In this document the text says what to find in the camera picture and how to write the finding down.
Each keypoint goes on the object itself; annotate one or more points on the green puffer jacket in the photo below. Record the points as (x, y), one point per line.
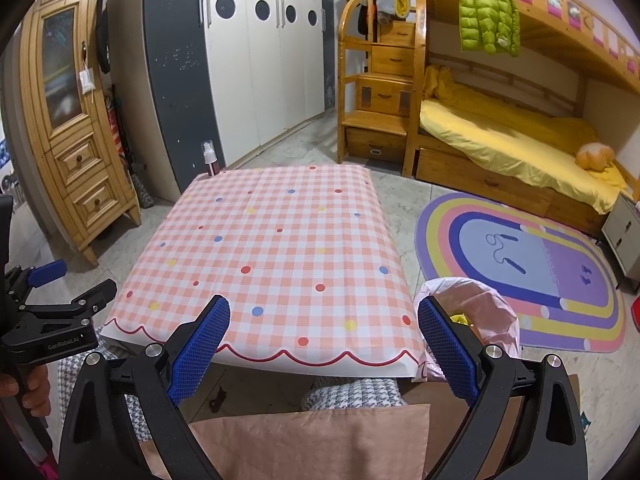
(487, 10)

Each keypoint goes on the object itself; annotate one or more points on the wooden bunk bed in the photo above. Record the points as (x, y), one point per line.
(480, 176)

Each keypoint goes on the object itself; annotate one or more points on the grey patterned bag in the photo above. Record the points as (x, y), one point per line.
(144, 190)

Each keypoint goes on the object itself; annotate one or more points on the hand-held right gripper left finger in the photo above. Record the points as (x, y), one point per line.
(200, 350)

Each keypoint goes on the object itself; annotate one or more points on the white tag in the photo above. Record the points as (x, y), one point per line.
(87, 81)

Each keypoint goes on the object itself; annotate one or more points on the wooden staircase with drawers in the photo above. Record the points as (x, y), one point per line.
(385, 95)

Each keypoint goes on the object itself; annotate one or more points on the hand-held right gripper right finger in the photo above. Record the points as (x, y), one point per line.
(447, 350)

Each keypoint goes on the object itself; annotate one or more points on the rainbow oval rug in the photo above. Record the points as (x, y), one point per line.
(540, 260)

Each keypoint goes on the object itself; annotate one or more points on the red bin with pink bag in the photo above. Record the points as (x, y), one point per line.
(636, 315)

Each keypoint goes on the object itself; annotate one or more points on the houndstooth cushion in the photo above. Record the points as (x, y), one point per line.
(350, 393)

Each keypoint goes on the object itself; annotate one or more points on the orange plush toy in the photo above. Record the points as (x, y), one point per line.
(594, 156)

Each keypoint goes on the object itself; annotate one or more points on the tan cloth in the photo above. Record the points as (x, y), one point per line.
(310, 445)

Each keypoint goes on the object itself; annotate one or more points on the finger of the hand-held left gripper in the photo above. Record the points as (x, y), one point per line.
(85, 301)
(47, 271)

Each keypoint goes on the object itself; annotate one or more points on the grey nightstand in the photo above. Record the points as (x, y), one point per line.
(622, 240)

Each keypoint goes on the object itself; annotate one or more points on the white wardrobe with dark circles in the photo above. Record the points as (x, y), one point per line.
(250, 85)

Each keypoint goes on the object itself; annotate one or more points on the pink checkered tablecloth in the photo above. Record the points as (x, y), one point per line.
(270, 260)

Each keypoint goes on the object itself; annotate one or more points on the wooden cabinet with glass door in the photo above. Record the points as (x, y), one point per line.
(80, 160)

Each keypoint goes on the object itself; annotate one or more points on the spray bottle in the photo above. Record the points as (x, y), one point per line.
(211, 160)

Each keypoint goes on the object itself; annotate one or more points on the yellow bed sheet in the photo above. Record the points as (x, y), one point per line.
(510, 140)

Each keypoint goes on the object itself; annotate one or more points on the trash can with pink bag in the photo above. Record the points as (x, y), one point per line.
(495, 310)

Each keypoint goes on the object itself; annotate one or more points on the person's left hand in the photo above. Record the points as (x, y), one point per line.
(36, 390)

